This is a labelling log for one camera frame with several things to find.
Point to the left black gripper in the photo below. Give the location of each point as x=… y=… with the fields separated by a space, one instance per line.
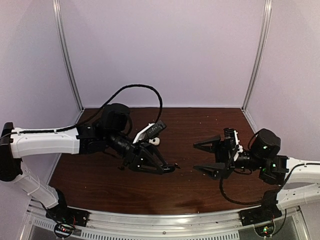
x=137 y=155

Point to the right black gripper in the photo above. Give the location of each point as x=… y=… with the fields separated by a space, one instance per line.
x=224 y=158

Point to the white earbud charging case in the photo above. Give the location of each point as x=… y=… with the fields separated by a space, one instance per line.
x=155 y=141

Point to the black round earbud case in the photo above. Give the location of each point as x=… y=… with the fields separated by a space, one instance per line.
x=166 y=169

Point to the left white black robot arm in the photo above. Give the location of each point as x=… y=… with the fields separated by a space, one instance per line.
x=85 y=138

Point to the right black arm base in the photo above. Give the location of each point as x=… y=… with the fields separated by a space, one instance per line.
x=267 y=219

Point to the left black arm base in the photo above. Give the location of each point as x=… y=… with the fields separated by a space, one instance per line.
x=66 y=218

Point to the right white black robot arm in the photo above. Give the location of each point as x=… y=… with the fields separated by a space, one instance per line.
x=298 y=180

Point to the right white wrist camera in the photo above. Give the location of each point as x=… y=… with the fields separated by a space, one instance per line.
x=232 y=142

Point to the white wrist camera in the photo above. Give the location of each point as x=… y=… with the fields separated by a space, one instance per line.
x=151 y=131
x=232 y=142

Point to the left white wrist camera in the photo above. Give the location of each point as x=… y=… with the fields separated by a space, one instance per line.
x=151 y=131

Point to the aluminium front rail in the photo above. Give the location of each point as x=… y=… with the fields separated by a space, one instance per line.
x=223 y=225

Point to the right aluminium frame post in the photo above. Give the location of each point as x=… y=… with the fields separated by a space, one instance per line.
x=264 y=30

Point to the aluminium frame post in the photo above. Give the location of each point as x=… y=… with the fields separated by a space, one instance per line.
x=65 y=53
x=264 y=30

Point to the left aluminium frame post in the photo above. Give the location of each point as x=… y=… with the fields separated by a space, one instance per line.
x=65 y=53

